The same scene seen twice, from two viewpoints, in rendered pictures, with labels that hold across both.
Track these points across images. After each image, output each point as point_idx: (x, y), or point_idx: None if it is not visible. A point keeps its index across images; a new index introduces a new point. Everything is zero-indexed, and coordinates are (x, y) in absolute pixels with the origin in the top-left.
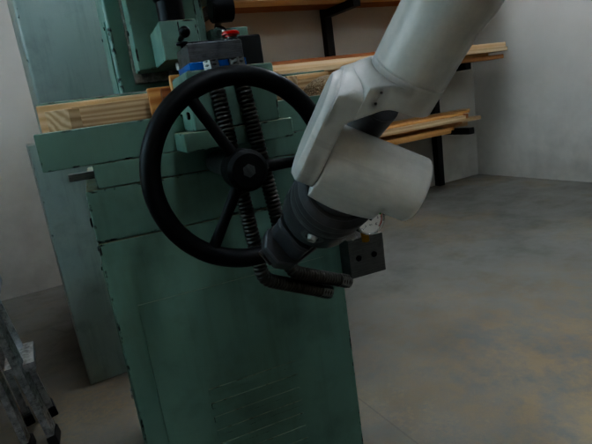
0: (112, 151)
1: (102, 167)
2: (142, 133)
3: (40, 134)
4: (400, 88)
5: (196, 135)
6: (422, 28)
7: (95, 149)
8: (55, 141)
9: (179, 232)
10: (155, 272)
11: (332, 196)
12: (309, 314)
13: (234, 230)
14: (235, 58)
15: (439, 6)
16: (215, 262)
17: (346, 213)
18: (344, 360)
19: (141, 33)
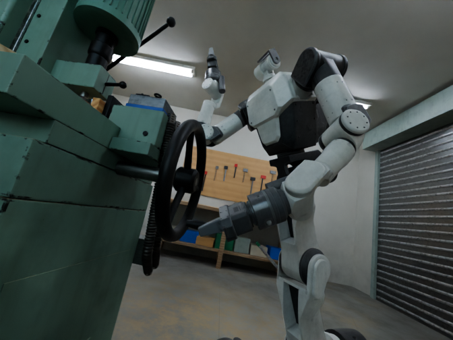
0: (75, 120)
1: (61, 127)
2: (98, 123)
3: (32, 60)
4: (333, 175)
5: (154, 147)
6: (341, 162)
7: (66, 109)
8: (40, 77)
9: (170, 205)
10: (42, 244)
11: (301, 204)
12: (111, 292)
13: (106, 219)
14: (179, 122)
15: (346, 160)
16: (168, 235)
17: (292, 213)
18: (110, 332)
19: (52, 53)
